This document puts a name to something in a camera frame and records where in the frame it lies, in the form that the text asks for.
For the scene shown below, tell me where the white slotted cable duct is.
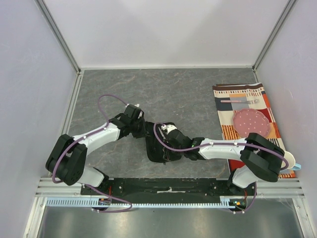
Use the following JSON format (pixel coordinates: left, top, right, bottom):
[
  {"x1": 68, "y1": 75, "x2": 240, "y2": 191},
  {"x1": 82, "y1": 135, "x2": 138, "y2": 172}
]
[{"x1": 46, "y1": 197, "x2": 242, "y2": 209}]

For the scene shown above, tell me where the light blue mug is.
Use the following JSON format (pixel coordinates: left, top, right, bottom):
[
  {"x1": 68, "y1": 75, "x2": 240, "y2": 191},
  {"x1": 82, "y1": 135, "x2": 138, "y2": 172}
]
[{"x1": 282, "y1": 151, "x2": 301, "y2": 171}]

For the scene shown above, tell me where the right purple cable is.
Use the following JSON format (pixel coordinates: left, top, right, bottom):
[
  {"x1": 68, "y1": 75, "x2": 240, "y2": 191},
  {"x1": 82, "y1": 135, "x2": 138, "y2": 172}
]
[{"x1": 153, "y1": 122, "x2": 290, "y2": 214}]

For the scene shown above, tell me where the aluminium frame rail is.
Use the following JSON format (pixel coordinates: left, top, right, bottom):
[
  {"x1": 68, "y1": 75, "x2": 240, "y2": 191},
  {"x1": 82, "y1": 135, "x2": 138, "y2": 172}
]
[{"x1": 35, "y1": 0, "x2": 81, "y2": 74}]

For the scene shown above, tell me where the pink handled fork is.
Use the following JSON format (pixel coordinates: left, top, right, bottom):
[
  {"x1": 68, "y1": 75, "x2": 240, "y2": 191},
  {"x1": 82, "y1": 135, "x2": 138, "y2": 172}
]
[{"x1": 220, "y1": 99, "x2": 260, "y2": 105}]

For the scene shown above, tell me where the purple cable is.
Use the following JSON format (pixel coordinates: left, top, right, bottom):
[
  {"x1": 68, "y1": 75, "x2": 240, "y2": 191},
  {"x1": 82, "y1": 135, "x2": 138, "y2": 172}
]
[
  {"x1": 52, "y1": 94, "x2": 133, "y2": 213},
  {"x1": 153, "y1": 122, "x2": 290, "y2": 214}
]

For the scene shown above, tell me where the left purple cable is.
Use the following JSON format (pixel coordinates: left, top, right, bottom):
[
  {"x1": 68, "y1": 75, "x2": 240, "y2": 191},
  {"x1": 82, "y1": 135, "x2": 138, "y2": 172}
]
[{"x1": 52, "y1": 94, "x2": 133, "y2": 213}]

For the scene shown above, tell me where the pink dotted plate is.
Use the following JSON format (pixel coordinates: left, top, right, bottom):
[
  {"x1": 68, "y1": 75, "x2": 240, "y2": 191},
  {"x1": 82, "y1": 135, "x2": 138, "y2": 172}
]
[{"x1": 232, "y1": 109, "x2": 270, "y2": 137}]

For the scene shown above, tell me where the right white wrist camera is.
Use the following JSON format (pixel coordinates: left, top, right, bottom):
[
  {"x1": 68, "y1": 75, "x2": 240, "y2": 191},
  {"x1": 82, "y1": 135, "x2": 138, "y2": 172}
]
[{"x1": 161, "y1": 124, "x2": 177, "y2": 134}]

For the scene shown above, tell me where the colourful patterned placemat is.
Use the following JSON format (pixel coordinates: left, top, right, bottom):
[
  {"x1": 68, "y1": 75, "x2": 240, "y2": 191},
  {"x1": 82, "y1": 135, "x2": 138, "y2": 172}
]
[{"x1": 212, "y1": 83, "x2": 297, "y2": 179}]

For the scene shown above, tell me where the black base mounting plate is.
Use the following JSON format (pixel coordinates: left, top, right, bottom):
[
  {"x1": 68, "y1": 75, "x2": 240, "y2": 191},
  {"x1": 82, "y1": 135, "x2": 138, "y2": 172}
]
[{"x1": 80, "y1": 177, "x2": 258, "y2": 205}]

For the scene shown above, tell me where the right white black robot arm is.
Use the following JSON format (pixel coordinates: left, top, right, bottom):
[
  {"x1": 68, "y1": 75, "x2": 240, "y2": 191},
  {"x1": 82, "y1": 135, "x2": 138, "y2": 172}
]
[{"x1": 159, "y1": 125, "x2": 289, "y2": 195}]

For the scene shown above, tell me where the black zippered tool case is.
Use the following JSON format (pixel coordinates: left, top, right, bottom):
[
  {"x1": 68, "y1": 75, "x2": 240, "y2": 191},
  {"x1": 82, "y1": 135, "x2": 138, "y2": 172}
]
[{"x1": 145, "y1": 121, "x2": 182, "y2": 163}]

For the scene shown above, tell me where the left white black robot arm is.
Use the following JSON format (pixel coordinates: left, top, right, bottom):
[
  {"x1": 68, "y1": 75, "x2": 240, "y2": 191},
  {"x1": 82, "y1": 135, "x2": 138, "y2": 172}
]
[{"x1": 46, "y1": 105, "x2": 146, "y2": 195}]

